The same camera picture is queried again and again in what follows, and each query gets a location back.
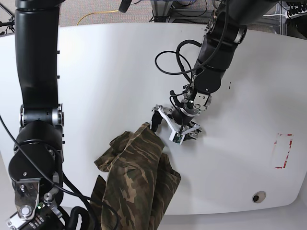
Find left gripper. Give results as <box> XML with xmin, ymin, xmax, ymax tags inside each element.
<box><xmin>151</xmin><ymin>92</ymin><xmax>212</xmax><ymax>143</ymax></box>

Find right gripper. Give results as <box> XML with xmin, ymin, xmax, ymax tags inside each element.
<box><xmin>6</xmin><ymin>178</ymin><xmax>66</xmax><ymax>230</ymax></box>

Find camouflage T-shirt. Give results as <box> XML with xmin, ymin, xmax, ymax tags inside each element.
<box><xmin>91</xmin><ymin>123</ymin><xmax>181</xmax><ymax>230</ymax></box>

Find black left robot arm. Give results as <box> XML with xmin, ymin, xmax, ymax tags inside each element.
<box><xmin>151</xmin><ymin>0</ymin><xmax>277</xmax><ymax>144</ymax></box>

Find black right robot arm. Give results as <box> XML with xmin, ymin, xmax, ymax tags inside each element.
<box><xmin>7</xmin><ymin>0</ymin><xmax>69</xmax><ymax>230</ymax></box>

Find red tape rectangle marking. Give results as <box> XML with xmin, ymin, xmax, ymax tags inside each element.
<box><xmin>271</xmin><ymin>133</ymin><xmax>294</xmax><ymax>169</ymax></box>

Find white power strip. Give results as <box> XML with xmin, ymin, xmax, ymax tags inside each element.
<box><xmin>286</xmin><ymin>7</ymin><xmax>307</xmax><ymax>19</ymax></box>

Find black tripod legs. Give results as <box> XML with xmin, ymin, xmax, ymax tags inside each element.
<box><xmin>0</xmin><ymin>3</ymin><xmax>15</xmax><ymax>37</ymax></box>

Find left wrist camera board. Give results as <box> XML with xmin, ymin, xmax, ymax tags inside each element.
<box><xmin>172</xmin><ymin>135</ymin><xmax>183</xmax><ymax>145</ymax></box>

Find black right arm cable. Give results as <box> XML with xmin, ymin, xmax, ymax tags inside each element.
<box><xmin>0</xmin><ymin>115</ymin><xmax>120</xmax><ymax>230</ymax></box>

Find right table cable grommet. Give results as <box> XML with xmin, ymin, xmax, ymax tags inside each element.
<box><xmin>252</xmin><ymin>191</ymin><xmax>266</xmax><ymax>204</ymax></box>

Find aluminium frame stand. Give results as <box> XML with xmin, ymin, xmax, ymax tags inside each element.
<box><xmin>149</xmin><ymin>0</ymin><xmax>208</xmax><ymax>23</ymax></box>

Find yellow cable on floor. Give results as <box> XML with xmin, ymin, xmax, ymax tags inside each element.
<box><xmin>76</xmin><ymin>10</ymin><xmax>120</xmax><ymax>26</ymax></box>

